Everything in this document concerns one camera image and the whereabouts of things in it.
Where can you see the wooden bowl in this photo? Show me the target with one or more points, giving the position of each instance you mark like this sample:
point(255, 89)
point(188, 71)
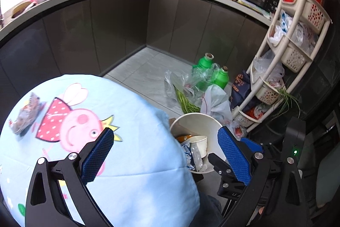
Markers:
point(22, 9)

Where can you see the person's leg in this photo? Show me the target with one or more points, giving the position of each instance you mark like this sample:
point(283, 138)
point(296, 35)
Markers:
point(209, 211)

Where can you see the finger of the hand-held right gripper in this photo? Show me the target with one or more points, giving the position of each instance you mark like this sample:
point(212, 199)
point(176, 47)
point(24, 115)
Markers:
point(219, 164)
point(252, 145)

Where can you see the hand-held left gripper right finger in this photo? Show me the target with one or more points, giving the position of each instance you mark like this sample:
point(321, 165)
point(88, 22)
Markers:
point(233, 156)

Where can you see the translucent white plastic bag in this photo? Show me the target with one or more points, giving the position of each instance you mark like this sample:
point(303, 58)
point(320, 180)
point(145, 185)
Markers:
point(267, 67)

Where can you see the green onion stalks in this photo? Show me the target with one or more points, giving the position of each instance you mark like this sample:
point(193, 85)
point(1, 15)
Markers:
point(288, 99)

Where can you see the green beans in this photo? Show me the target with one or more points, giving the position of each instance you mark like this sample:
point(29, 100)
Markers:
point(186, 104)

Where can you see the dark kitchen counter cabinets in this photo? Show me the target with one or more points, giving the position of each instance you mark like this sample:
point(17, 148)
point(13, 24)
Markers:
point(106, 30)

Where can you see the blue white plastic bag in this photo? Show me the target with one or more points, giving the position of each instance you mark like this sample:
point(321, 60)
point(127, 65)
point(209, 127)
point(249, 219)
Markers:
point(280, 29)

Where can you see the orange wrapper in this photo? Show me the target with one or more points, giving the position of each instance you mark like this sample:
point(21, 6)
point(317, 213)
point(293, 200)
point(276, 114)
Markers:
point(183, 138)

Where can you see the crumpled clear plastic bag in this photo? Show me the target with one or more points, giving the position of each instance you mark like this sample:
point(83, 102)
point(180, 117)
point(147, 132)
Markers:
point(305, 38)

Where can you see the green plastic bottle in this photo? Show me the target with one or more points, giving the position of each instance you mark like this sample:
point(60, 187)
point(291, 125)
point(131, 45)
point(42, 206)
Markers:
point(221, 78)
point(205, 62)

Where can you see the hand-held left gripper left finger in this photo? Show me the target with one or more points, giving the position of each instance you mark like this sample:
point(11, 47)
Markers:
point(96, 155)

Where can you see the blue cartoon tablecloth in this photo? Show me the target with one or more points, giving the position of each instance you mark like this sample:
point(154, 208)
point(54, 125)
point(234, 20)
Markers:
point(138, 189)

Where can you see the beige storage rack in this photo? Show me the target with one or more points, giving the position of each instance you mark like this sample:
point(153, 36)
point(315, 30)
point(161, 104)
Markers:
point(290, 9)

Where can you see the small paper cup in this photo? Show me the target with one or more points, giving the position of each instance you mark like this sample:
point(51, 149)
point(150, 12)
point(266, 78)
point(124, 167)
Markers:
point(200, 146)

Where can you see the small grey printed wrapper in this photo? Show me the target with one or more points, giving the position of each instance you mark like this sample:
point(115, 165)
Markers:
point(25, 115)

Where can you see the blue white wrapper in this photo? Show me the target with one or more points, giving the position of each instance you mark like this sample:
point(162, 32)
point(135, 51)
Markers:
point(191, 156)

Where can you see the dark blue orange bag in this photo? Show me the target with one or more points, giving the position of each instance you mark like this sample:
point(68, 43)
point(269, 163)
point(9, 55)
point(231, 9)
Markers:
point(240, 88)

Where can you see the white paper bucket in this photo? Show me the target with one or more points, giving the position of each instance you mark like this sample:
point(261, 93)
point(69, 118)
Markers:
point(212, 126)

